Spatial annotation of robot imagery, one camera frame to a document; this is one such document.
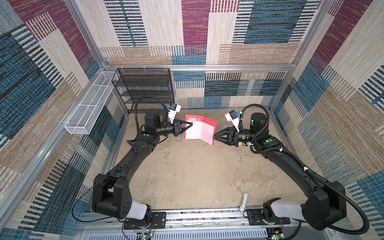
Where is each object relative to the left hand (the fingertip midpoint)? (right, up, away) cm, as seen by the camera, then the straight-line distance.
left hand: (192, 123), depth 73 cm
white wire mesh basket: (-66, +2, +19) cm, 69 cm away
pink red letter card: (+5, -3, +1) cm, 6 cm away
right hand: (+11, -7, -5) cm, 14 cm away
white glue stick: (+26, -41, +4) cm, 48 cm away
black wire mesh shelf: (-34, +25, +36) cm, 55 cm away
